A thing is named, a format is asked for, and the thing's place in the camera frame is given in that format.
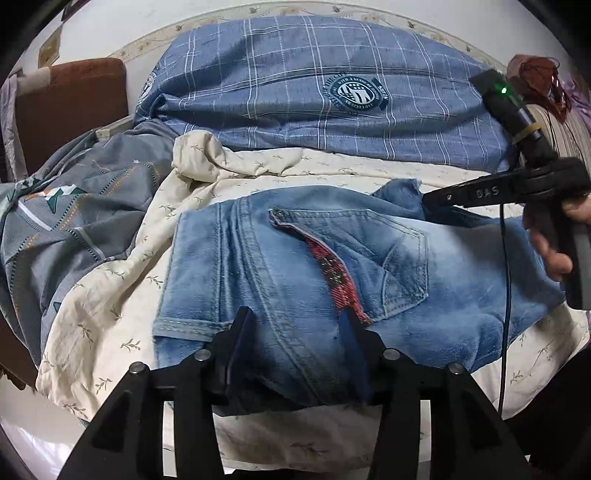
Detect purple cloth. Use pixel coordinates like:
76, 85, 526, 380
566, 76, 591, 116

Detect red-brown cloth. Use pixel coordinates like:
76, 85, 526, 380
508, 53, 573, 123

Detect person's dark clothing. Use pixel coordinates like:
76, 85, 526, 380
503, 342, 591, 480

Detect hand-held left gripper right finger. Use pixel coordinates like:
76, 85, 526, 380
339, 309, 539, 480

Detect cream leaf-print blanket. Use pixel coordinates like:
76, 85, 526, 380
34, 129, 591, 476

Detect person's right hand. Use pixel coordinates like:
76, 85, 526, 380
523, 203, 575, 282

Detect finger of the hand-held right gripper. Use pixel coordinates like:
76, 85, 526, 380
425, 205, 502, 228
422, 182, 469, 208

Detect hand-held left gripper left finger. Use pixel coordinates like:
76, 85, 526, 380
55, 305, 254, 480

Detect brown padded headboard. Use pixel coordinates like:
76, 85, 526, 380
14, 58, 130, 178

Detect blue denim pants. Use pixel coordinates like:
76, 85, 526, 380
152, 178, 568, 407

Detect grey patterned quilt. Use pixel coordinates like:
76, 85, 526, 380
0, 121, 178, 370

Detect framed wall hanging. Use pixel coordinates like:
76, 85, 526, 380
37, 23, 63, 70

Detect beige striped pillow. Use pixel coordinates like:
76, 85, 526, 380
526, 104, 591, 167

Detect blue checked duvet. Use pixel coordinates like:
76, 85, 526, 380
134, 16, 522, 162

